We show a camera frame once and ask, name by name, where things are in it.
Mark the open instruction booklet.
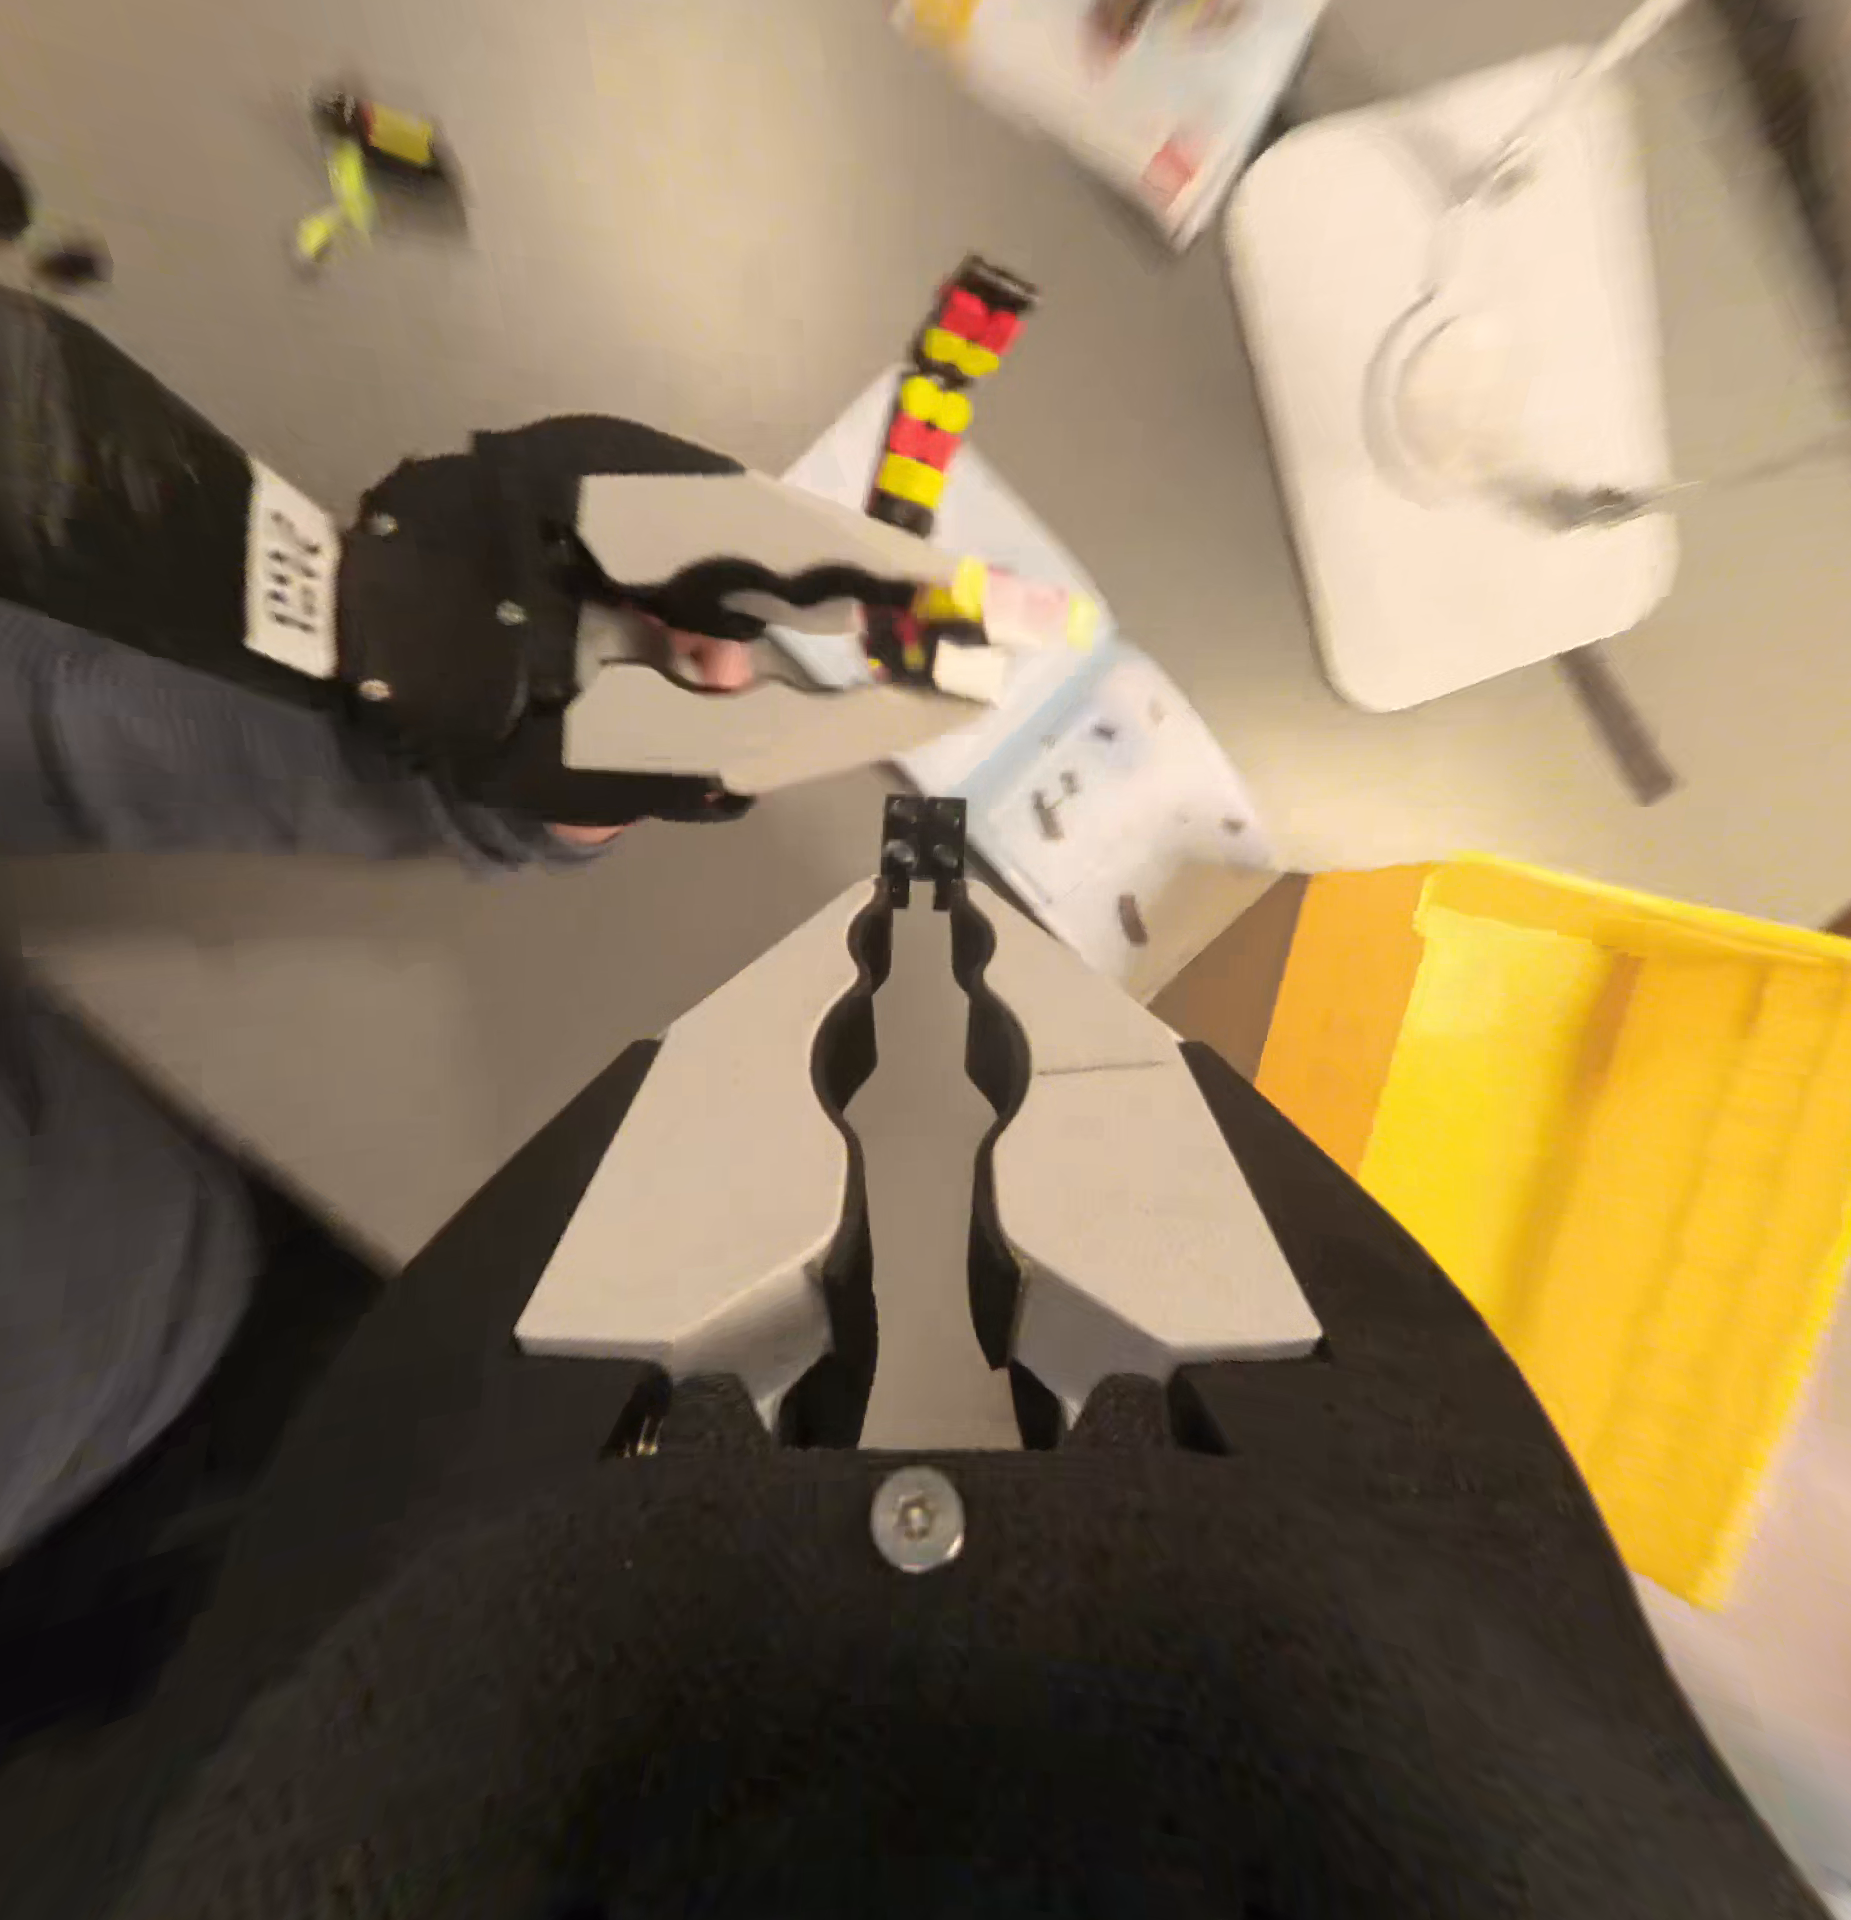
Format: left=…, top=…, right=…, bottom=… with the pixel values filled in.
left=775, top=363, right=1284, bottom=1003

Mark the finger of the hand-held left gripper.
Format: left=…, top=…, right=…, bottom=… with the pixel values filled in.
left=563, top=658, right=1006, bottom=801
left=574, top=473, right=998, bottom=618

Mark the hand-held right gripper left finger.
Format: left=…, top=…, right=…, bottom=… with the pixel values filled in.
left=512, top=878, right=889, bottom=1452

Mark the red yellow black brick assembly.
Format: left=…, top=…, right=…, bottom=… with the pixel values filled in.
left=862, top=552, right=1103, bottom=710

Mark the small black yellow brick assembly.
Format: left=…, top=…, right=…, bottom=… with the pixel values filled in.
left=293, top=87, right=473, bottom=270

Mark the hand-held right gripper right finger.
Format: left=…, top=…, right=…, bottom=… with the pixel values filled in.
left=943, top=884, right=1326, bottom=1452

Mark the wooden board stand white base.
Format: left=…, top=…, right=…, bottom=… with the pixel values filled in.
left=1218, top=0, right=1851, bottom=718

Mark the person's left forearm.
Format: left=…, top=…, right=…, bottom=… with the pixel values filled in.
left=0, top=585, right=612, bottom=875

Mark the closed instruction booklet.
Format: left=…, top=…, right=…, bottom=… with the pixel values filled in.
left=884, top=0, right=1328, bottom=253

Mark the black square toy brick plate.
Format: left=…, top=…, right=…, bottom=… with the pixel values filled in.
left=878, top=792, right=971, bottom=913

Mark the yellow plastic bin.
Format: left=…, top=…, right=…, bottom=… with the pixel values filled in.
left=1252, top=853, right=1851, bottom=1619

